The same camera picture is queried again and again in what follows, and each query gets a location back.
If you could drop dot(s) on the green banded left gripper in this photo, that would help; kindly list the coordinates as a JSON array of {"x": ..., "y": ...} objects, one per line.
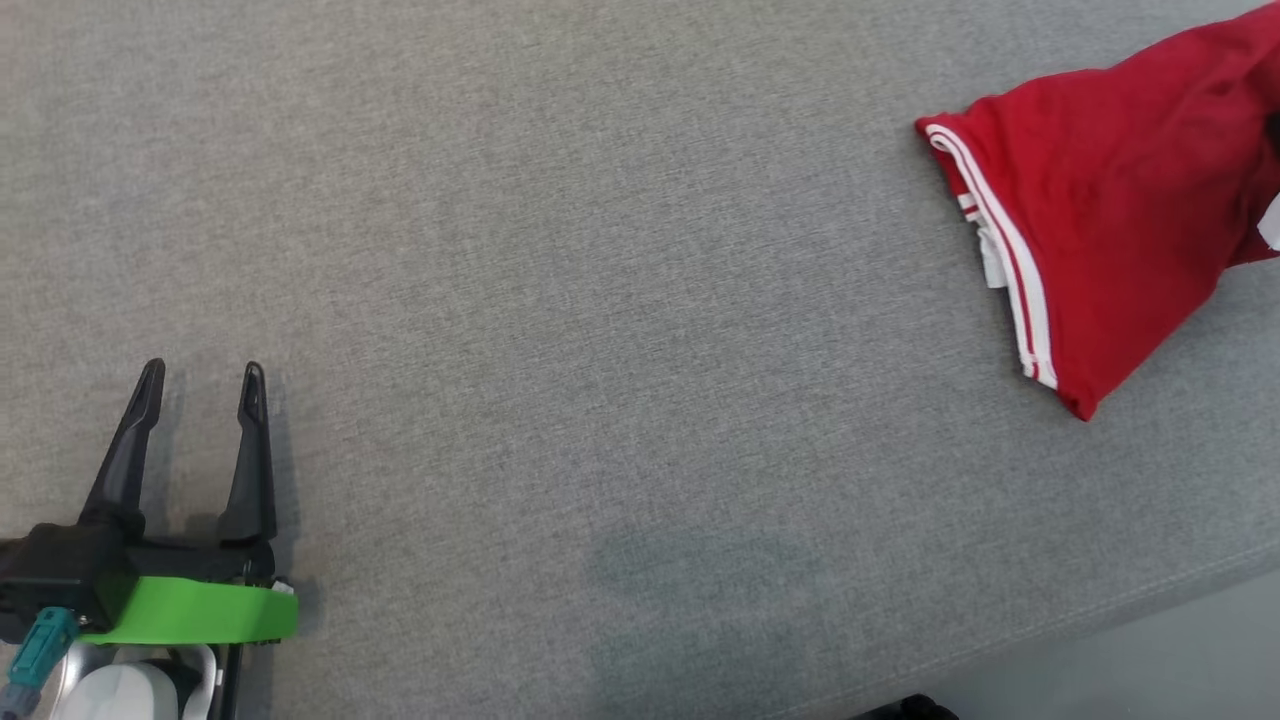
[{"x": 200, "y": 610}]

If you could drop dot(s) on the red shorts white striped hem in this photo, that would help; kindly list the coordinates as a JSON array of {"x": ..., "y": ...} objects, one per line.
[{"x": 1120, "y": 200}]

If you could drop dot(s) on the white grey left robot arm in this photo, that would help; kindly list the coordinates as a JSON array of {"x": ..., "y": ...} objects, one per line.
[{"x": 120, "y": 695}]

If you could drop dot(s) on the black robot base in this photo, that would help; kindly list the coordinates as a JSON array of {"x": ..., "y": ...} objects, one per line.
[{"x": 905, "y": 710}]

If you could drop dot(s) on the grey fabric sofa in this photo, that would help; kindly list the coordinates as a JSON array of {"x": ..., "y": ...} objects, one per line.
[{"x": 600, "y": 350}]

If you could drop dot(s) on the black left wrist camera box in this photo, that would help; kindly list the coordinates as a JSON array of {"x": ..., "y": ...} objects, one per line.
[{"x": 60, "y": 570}]

